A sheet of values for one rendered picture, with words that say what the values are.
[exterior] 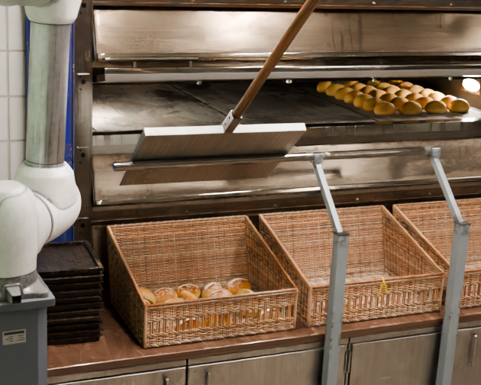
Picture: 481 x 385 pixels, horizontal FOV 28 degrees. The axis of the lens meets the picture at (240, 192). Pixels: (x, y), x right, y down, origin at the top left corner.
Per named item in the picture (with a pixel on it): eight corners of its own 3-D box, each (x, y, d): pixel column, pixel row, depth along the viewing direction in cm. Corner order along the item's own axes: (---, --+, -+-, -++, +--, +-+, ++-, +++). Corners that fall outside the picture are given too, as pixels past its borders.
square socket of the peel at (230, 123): (243, 118, 296) (241, 108, 297) (232, 118, 295) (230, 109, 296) (234, 132, 304) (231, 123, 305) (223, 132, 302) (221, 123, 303)
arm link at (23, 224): (-41, 273, 238) (-44, 188, 232) (-2, 250, 254) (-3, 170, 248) (17, 283, 233) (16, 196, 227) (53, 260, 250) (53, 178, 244)
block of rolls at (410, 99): (313, 90, 450) (314, 79, 448) (401, 88, 468) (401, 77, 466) (379, 116, 396) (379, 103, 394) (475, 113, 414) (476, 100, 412)
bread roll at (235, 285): (245, 287, 364) (246, 273, 363) (253, 293, 358) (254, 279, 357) (221, 290, 359) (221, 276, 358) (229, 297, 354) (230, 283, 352)
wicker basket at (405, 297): (252, 279, 375) (256, 212, 368) (377, 267, 396) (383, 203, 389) (306, 329, 332) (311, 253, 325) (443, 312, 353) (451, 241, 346)
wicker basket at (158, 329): (102, 296, 352) (103, 224, 345) (243, 280, 374) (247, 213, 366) (141, 351, 309) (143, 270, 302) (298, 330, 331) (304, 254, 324)
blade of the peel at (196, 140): (306, 130, 313) (304, 122, 315) (145, 135, 292) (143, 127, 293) (267, 177, 344) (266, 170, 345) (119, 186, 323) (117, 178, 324)
